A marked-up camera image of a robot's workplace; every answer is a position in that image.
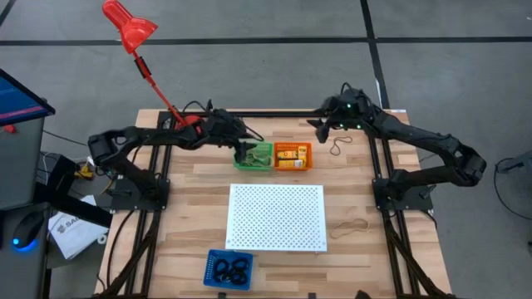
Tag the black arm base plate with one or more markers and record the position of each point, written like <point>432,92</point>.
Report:
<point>137,203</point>
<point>411,201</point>

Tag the blue screen monitor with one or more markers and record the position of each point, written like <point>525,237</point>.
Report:
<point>16,101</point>

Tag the grey side table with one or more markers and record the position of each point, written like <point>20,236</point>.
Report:
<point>25,274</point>

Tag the black aluminium table frame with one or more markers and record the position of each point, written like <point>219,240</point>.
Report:
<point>270,113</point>

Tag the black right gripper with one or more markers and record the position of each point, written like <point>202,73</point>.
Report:
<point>349,114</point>

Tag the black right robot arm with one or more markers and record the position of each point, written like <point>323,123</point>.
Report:
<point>415,135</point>

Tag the black computer mouse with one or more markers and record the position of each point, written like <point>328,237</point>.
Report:
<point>27,228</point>

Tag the red desk lamp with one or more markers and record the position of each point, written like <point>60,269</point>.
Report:
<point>131,29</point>

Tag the blue plastic basket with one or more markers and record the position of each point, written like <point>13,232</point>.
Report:
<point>210,257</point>

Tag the white printed booklet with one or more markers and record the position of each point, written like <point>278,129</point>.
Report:
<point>75,236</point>

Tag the black frame hook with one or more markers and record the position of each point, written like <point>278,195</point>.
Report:
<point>209,104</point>

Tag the white perforated metal shelf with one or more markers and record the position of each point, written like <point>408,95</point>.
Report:
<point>276,218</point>

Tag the orange plastic basket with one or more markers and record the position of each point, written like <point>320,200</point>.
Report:
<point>291,145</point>

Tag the small yellow box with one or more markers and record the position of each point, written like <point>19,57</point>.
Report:
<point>302,152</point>

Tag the black monitor stand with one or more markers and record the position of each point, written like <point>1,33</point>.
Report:
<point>75,207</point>

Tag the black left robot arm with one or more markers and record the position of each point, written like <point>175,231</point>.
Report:
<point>141,135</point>

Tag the dark rubber band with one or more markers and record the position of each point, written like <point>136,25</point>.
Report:
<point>345,138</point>

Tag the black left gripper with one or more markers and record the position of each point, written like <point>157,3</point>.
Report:
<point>228,130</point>

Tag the tan rubber band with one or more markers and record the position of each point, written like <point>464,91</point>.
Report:
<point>257,160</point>
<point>332,231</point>

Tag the green plastic basket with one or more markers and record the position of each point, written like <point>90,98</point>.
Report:
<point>254,169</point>

